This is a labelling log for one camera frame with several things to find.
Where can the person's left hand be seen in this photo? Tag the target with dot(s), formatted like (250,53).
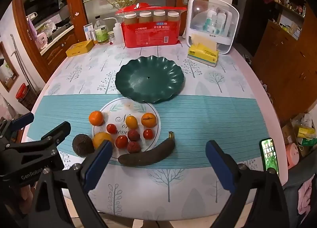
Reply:
(26,194)

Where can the blue and white carton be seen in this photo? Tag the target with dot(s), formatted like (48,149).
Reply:
(88,31)

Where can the large orange with sticker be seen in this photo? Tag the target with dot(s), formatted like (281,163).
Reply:
(100,138)

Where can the flat yellow box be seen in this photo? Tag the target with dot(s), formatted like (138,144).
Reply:
(79,48)

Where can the grey chair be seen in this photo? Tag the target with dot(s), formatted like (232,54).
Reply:
(294,178)

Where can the white cosmetics organizer box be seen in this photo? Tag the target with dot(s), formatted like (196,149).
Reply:
(193,5)

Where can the white squeeze bottle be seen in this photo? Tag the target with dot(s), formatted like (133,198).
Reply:
(118,34)

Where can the plain tangerine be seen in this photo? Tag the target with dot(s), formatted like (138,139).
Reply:
(96,118)

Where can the large red tomato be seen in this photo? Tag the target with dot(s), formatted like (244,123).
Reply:
(121,141)

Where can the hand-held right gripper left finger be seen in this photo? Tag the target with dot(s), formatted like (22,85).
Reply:
(97,166)

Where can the yellow green plastic bag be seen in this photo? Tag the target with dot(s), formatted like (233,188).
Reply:
(305,135)

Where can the wooden shelf unit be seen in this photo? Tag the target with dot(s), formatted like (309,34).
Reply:
(289,12)

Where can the tangerine with stem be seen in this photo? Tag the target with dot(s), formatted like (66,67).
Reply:
(148,119)

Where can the tree print tablecloth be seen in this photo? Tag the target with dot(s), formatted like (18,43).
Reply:
(86,74)

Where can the small clear glass jar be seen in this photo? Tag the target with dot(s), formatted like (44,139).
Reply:
(111,38)

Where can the red lychee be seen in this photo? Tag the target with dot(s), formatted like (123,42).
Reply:
(133,135)
(133,146)

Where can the dark brown avocado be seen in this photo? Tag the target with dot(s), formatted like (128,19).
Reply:
(83,145)

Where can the framed wall picture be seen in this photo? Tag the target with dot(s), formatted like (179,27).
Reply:
(7,69)

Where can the teal striped placemat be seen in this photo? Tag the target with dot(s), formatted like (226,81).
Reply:
(198,119)

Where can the green smartphone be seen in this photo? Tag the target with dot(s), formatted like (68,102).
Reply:
(268,155)

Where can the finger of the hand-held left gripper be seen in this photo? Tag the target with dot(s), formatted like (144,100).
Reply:
(23,120)
(58,131)

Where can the glass bottle with green label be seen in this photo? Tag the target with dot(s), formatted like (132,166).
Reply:
(101,32)

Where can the small red cherry tomato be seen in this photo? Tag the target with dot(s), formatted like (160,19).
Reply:
(148,134)
(111,128)

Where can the dark green scalloped plate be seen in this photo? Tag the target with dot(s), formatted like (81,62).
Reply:
(148,79)

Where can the pink container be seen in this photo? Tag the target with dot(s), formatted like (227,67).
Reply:
(292,155)

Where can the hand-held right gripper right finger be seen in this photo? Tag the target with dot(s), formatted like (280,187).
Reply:
(220,166)

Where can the wooden kitchen counter cabinet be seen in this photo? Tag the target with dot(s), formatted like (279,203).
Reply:
(59,49)

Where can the overripe dark banana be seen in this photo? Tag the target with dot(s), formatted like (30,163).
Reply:
(148,153)

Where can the red plastic package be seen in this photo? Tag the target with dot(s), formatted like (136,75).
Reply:
(151,34)

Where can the small metal can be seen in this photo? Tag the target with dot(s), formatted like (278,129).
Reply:
(93,37)

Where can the small yellow citrus fruit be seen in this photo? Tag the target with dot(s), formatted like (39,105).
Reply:
(131,122)

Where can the yellow tissue pack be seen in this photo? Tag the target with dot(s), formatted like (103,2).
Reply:
(203,53)

